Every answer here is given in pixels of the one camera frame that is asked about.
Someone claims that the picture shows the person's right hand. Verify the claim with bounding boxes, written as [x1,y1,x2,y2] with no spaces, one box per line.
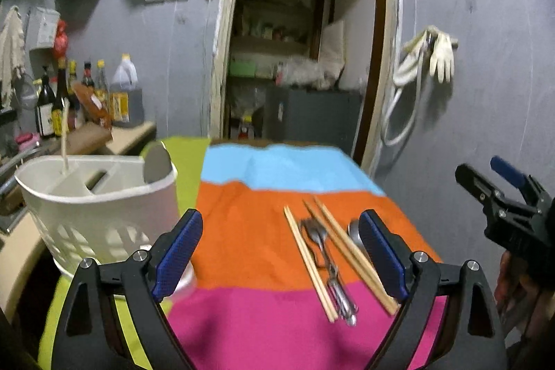
[494,251,536,323]

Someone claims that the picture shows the grey rice paddle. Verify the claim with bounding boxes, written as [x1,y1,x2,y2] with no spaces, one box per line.
[142,141,172,184]

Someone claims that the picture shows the wooden shelf unit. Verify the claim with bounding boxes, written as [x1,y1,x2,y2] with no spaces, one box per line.
[229,0,324,139]

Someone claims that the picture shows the clear bottle yellow cap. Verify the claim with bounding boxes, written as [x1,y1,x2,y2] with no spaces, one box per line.
[94,59,110,107]

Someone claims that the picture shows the white plastic utensil caddy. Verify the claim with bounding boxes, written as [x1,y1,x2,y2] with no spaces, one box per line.
[14,154,179,279]

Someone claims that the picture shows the metal spoon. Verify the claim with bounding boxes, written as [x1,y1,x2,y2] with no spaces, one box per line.
[348,220,374,262]

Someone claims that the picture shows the metal fork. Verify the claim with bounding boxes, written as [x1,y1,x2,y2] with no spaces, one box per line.
[302,218,348,319]

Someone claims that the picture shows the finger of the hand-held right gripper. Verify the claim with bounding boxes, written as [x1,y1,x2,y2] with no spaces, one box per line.
[490,155,548,201]
[454,163,509,208]

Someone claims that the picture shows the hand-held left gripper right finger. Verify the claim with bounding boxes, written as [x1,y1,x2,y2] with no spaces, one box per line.
[359,209,508,370]

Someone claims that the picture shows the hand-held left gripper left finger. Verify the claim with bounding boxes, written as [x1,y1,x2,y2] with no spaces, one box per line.
[51,209,204,370]

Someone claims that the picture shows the wire strainer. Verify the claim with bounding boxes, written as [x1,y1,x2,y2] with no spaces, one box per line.
[19,73,39,111]

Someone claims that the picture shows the wooden cutting board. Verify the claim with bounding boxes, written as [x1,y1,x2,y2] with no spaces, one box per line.
[65,122,114,156]

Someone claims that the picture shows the green cloth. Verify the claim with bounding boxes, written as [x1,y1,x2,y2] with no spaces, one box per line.
[37,136,213,370]

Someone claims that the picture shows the grey cabinet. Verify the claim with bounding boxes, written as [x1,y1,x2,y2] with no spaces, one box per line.
[264,86,363,163]

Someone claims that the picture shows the crumpled clear plastic bag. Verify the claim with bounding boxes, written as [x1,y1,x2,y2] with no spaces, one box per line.
[277,55,344,90]

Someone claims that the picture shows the striped multicolour cloth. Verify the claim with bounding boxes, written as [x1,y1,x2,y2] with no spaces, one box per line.
[167,142,447,370]

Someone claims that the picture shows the red plastic bag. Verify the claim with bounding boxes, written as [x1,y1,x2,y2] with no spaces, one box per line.
[53,21,70,59]

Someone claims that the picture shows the white hose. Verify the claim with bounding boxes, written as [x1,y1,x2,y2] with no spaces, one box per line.
[381,49,431,147]

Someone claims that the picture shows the white pillow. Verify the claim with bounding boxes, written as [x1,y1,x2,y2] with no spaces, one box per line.
[318,20,348,69]

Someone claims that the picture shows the dark bottle black pourer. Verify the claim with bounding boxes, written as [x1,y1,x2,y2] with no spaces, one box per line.
[35,67,57,137]

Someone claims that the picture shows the wooden door frame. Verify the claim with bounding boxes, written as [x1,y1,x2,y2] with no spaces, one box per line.
[209,0,405,177]

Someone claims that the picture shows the white wall box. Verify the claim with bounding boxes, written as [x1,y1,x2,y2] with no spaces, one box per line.
[29,7,60,50]

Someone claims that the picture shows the large oil jug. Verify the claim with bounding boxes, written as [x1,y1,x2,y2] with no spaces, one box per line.
[110,53,145,129]

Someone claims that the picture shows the white hanging towel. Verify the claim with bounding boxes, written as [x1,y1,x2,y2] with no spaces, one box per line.
[0,6,27,107]

